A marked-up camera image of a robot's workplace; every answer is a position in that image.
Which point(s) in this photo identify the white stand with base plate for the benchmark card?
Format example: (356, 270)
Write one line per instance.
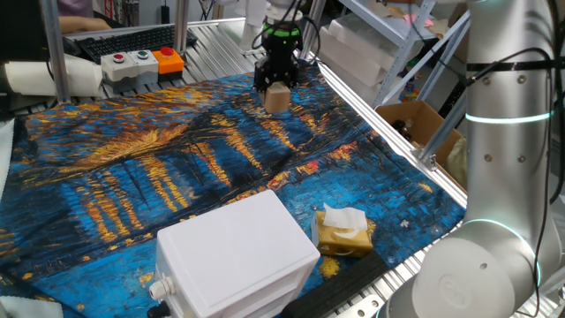
(245, 40)

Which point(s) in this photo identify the grey two-button control box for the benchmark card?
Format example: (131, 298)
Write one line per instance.
(128, 73)

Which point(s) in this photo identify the orange emergency stop box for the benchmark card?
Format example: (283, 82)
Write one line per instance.
(167, 65)

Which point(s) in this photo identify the aluminium table edge rail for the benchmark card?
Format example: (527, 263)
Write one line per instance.
(366, 110)

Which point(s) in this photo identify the small wooden cube block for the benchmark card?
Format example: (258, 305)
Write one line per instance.
(277, 99)

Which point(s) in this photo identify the dark bottle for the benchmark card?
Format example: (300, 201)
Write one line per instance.
(404, 128)

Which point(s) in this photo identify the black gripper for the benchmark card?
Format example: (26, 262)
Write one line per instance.
(280, 57)

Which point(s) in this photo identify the black power adapter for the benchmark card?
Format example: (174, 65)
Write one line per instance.
(165, 15)

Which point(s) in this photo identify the black round connector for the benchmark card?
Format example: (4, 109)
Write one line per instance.
(158, 310)

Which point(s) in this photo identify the person's purple shirt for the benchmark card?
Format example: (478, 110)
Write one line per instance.
(79, 6)

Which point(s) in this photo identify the beige cloth bag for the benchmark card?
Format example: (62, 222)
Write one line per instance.
(458, 163)

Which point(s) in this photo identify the open cardboard box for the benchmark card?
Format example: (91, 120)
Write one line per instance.
(424, 117)

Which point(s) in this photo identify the white rolled sheet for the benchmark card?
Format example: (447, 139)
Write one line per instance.
(35, 77)

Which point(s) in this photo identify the black computer keyboard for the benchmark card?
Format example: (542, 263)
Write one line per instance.
(132, 40)

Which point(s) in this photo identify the grey metal shelf rack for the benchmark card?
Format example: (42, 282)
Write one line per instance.
(398, 62)

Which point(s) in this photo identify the black monitor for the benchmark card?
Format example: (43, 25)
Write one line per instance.
(22, 31)

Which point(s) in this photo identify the white plastic drawer box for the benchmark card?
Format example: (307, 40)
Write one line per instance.
(234, 256)

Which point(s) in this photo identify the aluminium frame post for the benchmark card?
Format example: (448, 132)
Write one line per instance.
(55, 53)
(181, 26)

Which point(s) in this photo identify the person's bare forearm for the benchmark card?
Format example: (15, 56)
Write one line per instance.
(79, 24)

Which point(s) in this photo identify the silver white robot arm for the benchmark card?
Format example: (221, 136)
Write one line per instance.
(507, 154)

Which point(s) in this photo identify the blue starry night tablecloth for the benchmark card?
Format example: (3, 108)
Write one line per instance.
(132, 199)

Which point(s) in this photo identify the black foam strip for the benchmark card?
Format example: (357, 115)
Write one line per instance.
(335, 287)

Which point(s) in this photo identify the yellow tissue pack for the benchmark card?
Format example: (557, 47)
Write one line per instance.
(342, 243)

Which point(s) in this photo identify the white foam packing block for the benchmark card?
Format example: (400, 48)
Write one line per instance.
(353, 57)

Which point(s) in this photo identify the aluminium frame strut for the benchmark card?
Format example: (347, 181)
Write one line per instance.
(441, 132)

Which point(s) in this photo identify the colourful toy pile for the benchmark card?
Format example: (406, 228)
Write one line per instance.
(409, 95)

